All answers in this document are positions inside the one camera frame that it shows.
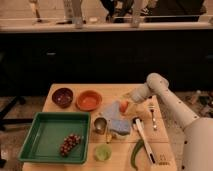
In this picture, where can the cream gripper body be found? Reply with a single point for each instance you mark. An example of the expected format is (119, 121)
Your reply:
(137, 110)

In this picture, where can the orange apple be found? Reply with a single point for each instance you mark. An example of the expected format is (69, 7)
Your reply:
(123, 106)

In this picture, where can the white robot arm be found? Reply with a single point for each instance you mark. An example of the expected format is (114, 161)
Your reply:
(198, 146)

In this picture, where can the orange bowl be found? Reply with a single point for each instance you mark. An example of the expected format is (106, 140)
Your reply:
(88, 100)

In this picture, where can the purple bowl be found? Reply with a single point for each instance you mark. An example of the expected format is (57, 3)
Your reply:
(63, 97)

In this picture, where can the silver fork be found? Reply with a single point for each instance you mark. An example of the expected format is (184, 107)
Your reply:
(152, 110)

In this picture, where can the light blue cloth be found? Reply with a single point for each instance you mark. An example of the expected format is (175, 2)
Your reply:
(111, 111)

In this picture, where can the green chili pepper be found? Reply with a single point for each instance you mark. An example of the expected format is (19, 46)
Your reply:
(136, 149)

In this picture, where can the small metal cup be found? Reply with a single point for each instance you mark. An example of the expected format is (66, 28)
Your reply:
(100, 125)

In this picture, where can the small yellow object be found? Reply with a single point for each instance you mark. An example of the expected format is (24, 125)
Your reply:
(108, 138)

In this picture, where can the light green cup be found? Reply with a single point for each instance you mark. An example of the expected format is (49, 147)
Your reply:
(102, 152)

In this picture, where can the red grape bunch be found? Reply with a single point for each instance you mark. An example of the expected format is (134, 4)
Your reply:
(69, 143)

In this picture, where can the green plastic tray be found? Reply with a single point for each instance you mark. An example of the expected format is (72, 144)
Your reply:
(47, 133)

